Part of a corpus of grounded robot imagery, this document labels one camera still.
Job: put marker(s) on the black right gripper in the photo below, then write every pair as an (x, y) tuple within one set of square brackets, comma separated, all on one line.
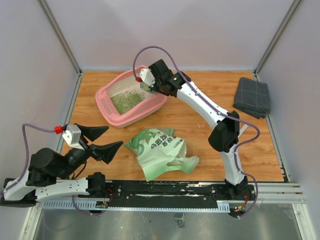
[(155, 89)]

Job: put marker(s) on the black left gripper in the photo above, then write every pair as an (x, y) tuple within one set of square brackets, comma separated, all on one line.
[(105, 152)]

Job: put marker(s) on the grey metal scoop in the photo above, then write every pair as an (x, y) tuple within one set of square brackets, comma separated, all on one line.
[(146, 87)]

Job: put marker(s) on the pink litter box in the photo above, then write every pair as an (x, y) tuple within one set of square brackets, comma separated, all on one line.
[(126, 81)]

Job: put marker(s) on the green cat litter bag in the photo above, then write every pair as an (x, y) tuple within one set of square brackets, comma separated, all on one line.
[(158, 151)]

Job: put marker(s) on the white plastic bag clip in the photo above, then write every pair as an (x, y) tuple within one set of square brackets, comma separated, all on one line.
[(243, 129)]

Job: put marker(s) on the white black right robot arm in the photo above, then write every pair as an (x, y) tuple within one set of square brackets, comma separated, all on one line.
[(225, 125)]

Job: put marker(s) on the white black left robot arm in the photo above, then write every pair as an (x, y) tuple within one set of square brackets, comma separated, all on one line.
[(46, 173)]

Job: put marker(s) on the green cat litter pellets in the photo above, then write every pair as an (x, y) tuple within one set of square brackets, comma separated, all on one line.
[(127, 100)]

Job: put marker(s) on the folded dark grey cloth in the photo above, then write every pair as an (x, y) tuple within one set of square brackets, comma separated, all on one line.
[(252, 97)]

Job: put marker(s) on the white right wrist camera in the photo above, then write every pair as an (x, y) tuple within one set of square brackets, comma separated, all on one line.
[(144, 75)]

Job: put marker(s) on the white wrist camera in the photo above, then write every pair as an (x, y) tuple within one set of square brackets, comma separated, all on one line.
[(144, 75), (71, 134)]

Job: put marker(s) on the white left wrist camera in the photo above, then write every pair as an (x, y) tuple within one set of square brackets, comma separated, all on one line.
[(71, 134)]

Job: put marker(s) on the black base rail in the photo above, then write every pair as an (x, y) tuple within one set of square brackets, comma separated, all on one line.
[(172, 193)]

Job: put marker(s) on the grey slotted cable duct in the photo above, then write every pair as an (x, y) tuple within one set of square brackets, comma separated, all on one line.
[(97, 205)]

